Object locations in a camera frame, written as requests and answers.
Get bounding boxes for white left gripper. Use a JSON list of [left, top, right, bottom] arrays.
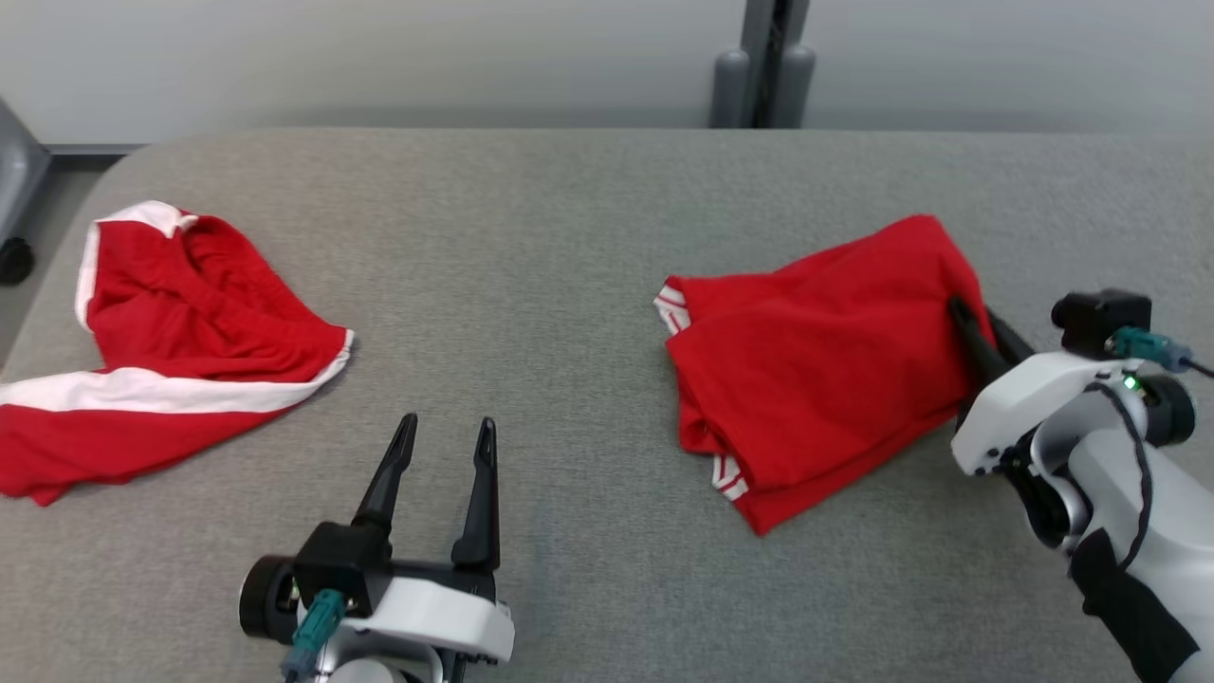
[[237, 413, 516, 665]]

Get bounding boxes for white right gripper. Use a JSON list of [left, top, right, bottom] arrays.
[[947, 296, 1198, 477]]

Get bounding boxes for red jersey with striped trim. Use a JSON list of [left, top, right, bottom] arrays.
[[653, 214, 997, 537]]

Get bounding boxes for red shorts with white band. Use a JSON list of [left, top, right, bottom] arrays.
[[0, 200, 355, 507]]

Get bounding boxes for black caster wheel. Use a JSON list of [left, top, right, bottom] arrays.
[[0, 237, 36, 286]]

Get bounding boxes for left teal connector black cable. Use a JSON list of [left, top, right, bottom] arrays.
[[282, 588, 347, 683]]

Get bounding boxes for grey rounded post foot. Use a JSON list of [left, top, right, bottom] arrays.
[[711, 49, 750, 129], [778, 45, 817, 129]]

